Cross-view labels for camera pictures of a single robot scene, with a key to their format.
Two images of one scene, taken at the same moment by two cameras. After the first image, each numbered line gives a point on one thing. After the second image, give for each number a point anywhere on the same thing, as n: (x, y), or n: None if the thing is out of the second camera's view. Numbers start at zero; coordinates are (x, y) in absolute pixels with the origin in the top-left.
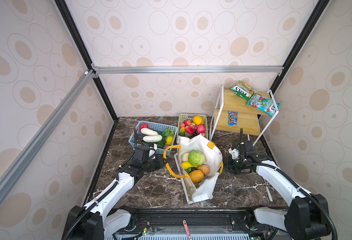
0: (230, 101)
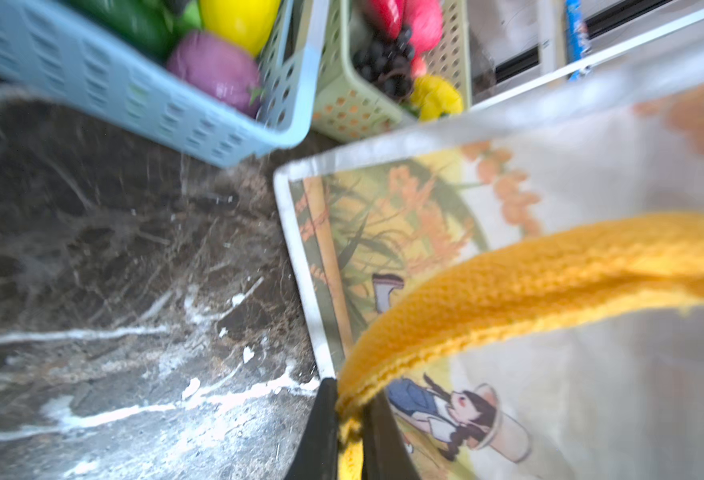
0: (514, 43)
